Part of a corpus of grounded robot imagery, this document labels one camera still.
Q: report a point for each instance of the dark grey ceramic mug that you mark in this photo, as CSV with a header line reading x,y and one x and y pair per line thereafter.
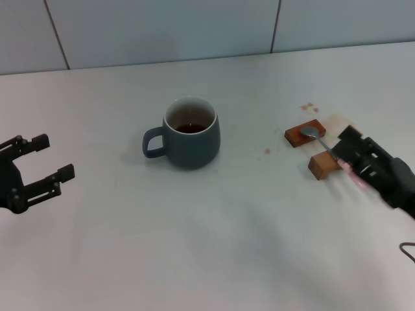
x,y
194,149

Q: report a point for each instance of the notched light wooden block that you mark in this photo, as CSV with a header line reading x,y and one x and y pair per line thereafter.
x,y
319,165

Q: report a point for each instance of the flat reddish wooden block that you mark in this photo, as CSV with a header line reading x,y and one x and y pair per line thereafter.
x,y
293,137

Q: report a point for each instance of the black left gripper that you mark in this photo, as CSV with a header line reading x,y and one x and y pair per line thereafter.
x,y
8,188

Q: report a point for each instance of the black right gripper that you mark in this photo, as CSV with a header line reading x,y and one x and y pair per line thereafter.
x,y
392,181

